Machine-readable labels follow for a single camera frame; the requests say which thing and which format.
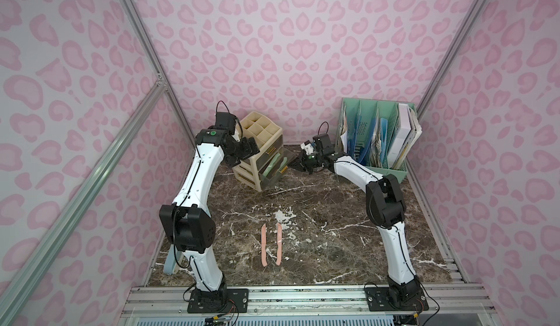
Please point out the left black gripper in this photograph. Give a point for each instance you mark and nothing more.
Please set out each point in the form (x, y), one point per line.
(247, 149)

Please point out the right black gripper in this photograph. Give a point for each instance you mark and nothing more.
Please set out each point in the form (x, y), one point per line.
(307, 162)

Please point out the green fruit knife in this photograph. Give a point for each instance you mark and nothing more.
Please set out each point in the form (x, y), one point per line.
(273, 165)
(283, 168)

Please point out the transparent grey drawer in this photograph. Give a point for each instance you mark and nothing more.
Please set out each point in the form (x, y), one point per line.
(266, 182)

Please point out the pink fruit knife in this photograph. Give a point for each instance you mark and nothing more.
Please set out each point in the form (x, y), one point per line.
(279, 243)
(263, 241)

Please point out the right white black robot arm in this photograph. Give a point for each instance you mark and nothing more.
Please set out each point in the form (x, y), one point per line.
(384, 206)

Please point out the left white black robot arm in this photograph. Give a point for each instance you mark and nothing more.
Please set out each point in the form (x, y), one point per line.
(187, 220)

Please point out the blue folders in rack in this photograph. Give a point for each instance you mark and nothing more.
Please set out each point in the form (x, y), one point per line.
(369, 140)

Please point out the green file organizer rack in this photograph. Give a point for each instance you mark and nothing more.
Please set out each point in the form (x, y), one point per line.
(345, 129)

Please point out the white book in rack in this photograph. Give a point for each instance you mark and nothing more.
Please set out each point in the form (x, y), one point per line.
(406, 132)

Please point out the blue white calculator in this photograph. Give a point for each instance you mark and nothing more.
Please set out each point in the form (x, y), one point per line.
(170, 266)

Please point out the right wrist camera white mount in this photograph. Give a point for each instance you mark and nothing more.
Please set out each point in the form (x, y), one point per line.
(308, 148)

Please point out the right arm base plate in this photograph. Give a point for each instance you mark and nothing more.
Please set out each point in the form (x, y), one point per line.
(392, 299)

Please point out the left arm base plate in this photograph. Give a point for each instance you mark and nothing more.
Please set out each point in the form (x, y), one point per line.
(202, 302)

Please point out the aluminium mounting rail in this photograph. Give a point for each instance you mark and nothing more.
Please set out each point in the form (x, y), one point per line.
(455, 304)

